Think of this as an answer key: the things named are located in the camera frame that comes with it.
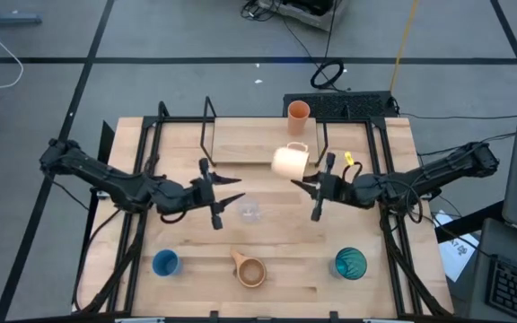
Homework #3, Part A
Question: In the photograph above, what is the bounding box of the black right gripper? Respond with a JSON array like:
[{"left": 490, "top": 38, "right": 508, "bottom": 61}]
[{"left": 290, "top": 152, "right": 346, "bottom": 223}]

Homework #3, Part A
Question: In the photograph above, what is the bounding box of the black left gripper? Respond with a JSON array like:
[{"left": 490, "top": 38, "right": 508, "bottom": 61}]
[{"left": 186, "top": 157, "right": 247, "bottom": 231}]

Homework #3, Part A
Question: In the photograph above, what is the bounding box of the clear plastic cup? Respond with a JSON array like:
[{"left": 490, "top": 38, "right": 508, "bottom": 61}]
[{"left": 236, "top": 196, "right": 262, "bottom": 224}]

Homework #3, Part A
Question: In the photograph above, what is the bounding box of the orange mug with handle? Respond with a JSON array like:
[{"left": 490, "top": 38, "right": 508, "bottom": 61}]
[{"left": 270, "top": 142, "right": 311, "bottom": 182}]

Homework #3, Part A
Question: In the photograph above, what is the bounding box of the tall peach plastic cup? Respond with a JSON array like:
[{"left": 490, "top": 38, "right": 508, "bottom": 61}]
[{"left": 286, "top": 100, "right": 311, "bottom": 136}]

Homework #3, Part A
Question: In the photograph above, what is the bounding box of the wooden cup with handle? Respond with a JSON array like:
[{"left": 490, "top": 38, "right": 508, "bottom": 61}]
[{"left": 229, "top": 245, "right": 268, "bottom": 289}]

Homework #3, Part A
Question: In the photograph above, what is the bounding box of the teal faceted tumbler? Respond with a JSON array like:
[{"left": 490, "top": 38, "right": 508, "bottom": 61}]
[{"left": 329, "top": 247, "right": 369, "bottom": 282}]

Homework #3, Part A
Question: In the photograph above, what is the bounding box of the blue plastic cup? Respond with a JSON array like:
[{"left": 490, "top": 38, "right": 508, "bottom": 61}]
[{"left": 152, "top": 249, "right": 184, "bottom": 278}]

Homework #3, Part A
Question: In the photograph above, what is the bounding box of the wooden shelf with black legs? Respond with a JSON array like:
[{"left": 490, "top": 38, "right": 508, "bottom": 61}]
[{"left": 198, "top": 95, "right": 330, "bottom": 169}]

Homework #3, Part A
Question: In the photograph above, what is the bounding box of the white paper sheet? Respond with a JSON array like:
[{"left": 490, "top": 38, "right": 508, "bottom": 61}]
[{"left": 432, "top": 209, "right": 482, "bottom": 284}]

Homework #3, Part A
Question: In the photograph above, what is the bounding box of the black keyboard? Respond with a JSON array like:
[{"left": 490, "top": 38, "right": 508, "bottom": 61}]
[{"left": 485, "top": 255, "right": 517, "bottom": 323}]

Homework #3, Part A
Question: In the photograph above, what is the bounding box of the grey desk leg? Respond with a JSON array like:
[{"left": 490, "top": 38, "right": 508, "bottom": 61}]
[{"left": 0, "top": 0, "right": 43, "bottom": 26}]

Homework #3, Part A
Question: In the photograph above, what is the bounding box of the black aluminium table frame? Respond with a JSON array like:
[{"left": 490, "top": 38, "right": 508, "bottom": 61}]
[{"left": 72, "top": 100, "right": 455, "bottom": 318}]

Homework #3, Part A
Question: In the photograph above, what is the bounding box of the coiled black cable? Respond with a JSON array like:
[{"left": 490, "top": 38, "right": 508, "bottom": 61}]
[{"left": 310, "top": 59, "right": 346, "bottom": 90}]

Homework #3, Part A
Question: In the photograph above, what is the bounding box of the yellow hanging cable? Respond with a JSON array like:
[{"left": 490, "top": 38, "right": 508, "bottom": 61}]
[{"left": 389, "top": 0, "right": 420, "bottom": 93}]

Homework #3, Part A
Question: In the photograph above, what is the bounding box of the grey crate with cables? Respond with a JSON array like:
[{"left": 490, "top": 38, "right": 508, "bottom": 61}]
[{"left": 240, "top": 0, "right": 346, "bottom": 32}]

